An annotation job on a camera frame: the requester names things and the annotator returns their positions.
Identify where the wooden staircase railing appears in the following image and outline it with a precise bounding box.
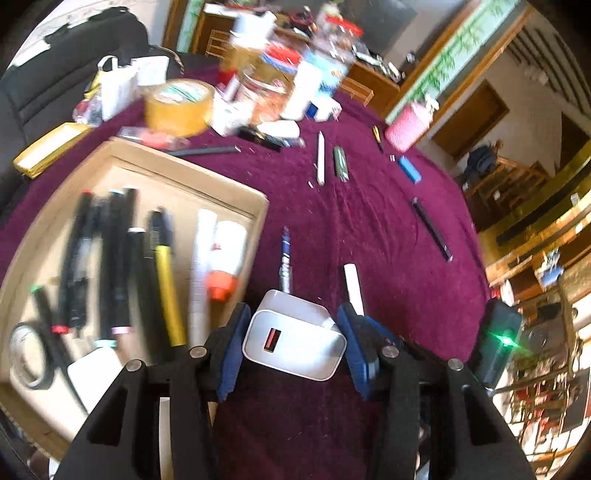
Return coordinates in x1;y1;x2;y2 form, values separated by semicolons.
463;154;551;223

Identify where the white tube orange cap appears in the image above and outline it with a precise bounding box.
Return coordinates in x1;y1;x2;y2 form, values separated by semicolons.
207;220;249;302

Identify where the white oval case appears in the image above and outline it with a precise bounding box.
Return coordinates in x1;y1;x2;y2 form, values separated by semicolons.
257;120;302;140

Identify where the black marker green cap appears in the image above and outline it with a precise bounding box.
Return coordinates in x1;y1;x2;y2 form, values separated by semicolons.
29;285;89;412

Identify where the yellow flat box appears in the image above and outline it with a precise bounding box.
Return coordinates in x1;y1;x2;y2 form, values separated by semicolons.
12;122;94;180

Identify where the black marker pink cap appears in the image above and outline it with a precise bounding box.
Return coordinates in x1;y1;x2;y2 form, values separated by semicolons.
112;187;139;336

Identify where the white paper bag with handles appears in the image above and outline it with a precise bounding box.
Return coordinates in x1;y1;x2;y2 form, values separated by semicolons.
96;55;139;122

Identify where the clear plastic pen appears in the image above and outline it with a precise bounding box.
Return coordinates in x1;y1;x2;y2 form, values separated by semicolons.
68;202;101;329

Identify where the cardboard tray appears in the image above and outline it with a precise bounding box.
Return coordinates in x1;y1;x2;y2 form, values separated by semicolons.
0;137;270;462

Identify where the white rounded box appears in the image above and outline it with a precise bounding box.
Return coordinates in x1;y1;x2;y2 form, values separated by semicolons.
66;347;124;412

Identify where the red clear plastic packet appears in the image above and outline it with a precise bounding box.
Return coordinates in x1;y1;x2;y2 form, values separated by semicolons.
73;98;103;126

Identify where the orange clear wrapper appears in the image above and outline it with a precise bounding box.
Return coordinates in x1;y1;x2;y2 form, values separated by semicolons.
117;126;179;149

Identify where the clear jar orange label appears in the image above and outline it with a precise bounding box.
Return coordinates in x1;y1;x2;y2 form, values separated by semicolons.
239;68;290;126

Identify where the short white pen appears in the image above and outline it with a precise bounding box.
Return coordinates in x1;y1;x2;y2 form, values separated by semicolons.
343;263;366;318

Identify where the clear blue gel pen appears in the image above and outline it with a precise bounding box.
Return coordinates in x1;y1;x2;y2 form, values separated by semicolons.
278;225;295;295

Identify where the black sofa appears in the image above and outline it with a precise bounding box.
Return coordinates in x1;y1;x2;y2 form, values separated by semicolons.
0;7;155;204

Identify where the white plastic bottle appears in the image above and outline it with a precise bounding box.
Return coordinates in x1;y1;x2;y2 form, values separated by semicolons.
281;59;325;121

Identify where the white USB charger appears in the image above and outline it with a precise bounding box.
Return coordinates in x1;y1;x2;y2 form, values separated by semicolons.
241;289;348;382

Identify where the cluster of jars and bottles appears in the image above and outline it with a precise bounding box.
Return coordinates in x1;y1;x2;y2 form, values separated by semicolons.
163;0;533;121

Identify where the long white pen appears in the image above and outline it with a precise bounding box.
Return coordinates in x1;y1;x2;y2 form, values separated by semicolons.
188;209;219;343

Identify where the black marker white band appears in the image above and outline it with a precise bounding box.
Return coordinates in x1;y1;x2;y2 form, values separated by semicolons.
128;227;162;364

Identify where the blue lighter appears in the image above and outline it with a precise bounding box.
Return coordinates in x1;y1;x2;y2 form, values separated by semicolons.
397;155;423;185

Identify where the large clear jar blue label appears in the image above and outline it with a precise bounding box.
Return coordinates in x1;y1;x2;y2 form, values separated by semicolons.
300;31;357;101

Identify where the dark green lighter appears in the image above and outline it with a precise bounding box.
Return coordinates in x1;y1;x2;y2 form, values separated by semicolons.
332;146;352;182

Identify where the small jar red lid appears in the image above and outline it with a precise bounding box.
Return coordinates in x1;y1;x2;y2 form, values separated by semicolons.
257;43;302;75

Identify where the clear jar red lid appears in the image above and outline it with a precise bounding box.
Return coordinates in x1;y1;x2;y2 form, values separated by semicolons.
322;13;364;38

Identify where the white stylus pen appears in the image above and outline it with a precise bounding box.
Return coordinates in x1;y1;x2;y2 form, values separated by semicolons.
315;131;327;187

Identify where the jar in pink woven sleeve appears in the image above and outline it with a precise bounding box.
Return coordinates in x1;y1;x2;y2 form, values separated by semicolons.
383;98;435;154

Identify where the wooden door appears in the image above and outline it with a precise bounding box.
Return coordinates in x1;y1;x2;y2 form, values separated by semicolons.
431;80;509;161

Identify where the gold patterned cup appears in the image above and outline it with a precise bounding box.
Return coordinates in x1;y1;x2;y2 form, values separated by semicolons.
221;43;260;75

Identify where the black marker red cap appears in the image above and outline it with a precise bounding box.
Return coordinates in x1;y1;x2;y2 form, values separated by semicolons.
50;191;94;336

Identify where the yellow pen black cap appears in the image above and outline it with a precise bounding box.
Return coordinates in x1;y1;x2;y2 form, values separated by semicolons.
150;209;187;348

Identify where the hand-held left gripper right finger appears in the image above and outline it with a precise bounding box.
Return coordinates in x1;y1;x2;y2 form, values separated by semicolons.
336;302;539;480

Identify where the brown packing tape roll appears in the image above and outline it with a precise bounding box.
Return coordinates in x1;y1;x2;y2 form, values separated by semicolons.
143;79;216;138

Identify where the white and blue small box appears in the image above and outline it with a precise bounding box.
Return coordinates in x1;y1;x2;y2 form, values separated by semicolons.
306;98;343;123

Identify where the black lipstick tube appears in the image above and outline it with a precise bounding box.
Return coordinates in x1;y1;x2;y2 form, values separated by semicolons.
237;128;283;153

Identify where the long black pen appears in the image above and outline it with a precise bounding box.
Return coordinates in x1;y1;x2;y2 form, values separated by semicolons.
411;198;454;264

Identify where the thin black pen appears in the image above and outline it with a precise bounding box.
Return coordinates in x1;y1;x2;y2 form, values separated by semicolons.
167;146;242;158

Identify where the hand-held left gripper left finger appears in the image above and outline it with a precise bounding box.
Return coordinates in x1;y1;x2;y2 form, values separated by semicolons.
53;302;252;480

